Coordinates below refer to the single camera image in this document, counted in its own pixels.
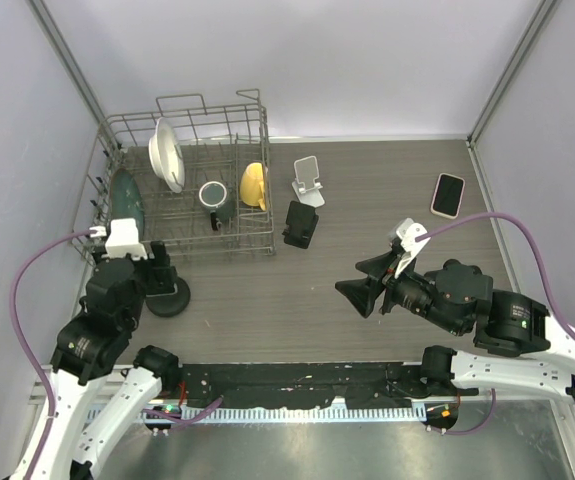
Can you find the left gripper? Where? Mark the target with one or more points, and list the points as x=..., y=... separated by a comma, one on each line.
x=99, y=250

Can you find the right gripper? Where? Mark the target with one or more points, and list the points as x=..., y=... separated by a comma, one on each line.
x=360, y=291

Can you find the black round base stand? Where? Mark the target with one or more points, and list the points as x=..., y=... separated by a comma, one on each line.
x=170, y=305

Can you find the black phone clear case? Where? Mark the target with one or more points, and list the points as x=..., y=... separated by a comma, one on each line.
x=162, y=274

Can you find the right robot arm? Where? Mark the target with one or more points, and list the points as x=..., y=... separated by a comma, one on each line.
x=525, y=347

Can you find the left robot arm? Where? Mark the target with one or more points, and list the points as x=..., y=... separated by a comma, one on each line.
x=66, y=443

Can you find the black folding phone stand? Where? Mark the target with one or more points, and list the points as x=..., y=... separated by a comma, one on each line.
x=301, y=222

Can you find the white folding phone stand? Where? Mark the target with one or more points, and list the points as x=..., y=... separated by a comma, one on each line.
x=306, y=184

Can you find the black phone pink case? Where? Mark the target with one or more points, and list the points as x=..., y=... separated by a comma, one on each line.
x=447, y=196

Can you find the teal plate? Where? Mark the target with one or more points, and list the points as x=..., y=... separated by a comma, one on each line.
x=126, y=200

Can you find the dark green mug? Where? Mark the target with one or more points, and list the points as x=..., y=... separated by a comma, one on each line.
x=217, y=201

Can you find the white bowl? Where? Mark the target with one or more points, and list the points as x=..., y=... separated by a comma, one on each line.
x=165, y=159

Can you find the yellow cup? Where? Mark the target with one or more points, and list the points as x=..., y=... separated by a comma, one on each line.
x=252, y=186

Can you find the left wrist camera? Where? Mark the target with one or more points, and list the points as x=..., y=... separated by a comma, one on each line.
x=123, y=240

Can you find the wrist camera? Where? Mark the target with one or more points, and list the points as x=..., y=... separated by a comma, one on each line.
x=406, y=233
x=123, y=240

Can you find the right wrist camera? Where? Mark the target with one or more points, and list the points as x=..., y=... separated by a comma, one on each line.
x=406, y=233

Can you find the wire dish rack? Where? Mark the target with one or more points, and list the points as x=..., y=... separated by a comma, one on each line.
x=217, y=143

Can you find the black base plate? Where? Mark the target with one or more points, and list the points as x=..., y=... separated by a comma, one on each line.
x=305, y=386

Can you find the white slotted cable duct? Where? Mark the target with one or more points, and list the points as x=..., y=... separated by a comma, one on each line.
x=336, y=413

